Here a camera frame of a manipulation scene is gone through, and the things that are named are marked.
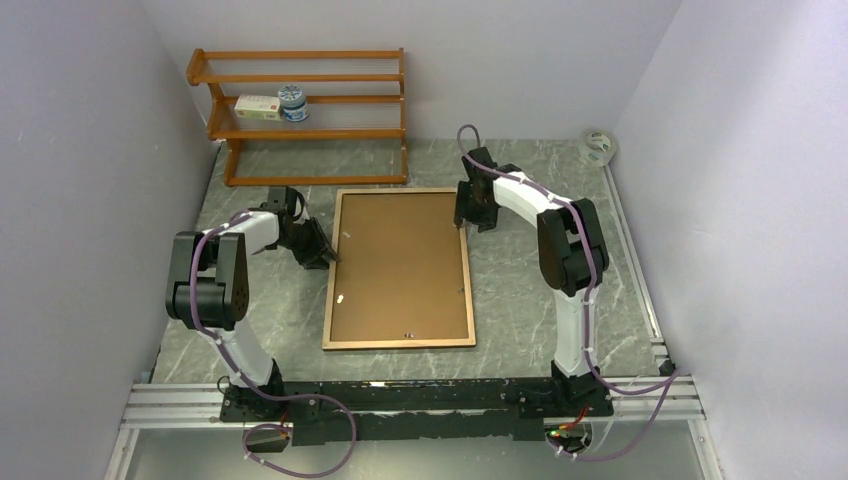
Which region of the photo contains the wooden shelf rack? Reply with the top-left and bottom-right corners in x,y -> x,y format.
186,48 -> 409,187

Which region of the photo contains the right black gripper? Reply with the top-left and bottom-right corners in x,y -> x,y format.
453,182 -> 497,233

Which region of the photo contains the brown cardboard backing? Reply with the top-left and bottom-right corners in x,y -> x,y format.
329,193 -> 471,344

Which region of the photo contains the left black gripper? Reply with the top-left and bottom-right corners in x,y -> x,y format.
279,218 -> 340,270

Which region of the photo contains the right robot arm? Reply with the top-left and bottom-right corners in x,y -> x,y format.
454,147 -> 609,415

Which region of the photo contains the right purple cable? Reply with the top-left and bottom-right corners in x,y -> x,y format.
455,123 -> 680,463

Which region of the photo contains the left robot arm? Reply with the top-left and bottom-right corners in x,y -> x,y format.
165,187 -> 338,420

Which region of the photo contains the clear tape roll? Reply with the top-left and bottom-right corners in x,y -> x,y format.
577,129 -> 619,167

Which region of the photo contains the blue white jar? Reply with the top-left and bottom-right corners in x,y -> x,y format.
278,84 -> 309,123

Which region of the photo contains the purple cable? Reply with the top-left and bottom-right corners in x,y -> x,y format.
188,210 -> 359,480
455,123 -> 680,463

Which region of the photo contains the white red box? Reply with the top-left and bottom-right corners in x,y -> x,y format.
234,94 -> 282,121

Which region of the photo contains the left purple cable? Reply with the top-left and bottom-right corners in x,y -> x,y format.
188,210 -> 359,480

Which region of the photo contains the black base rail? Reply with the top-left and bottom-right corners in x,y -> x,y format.
219,377 -> 614,446

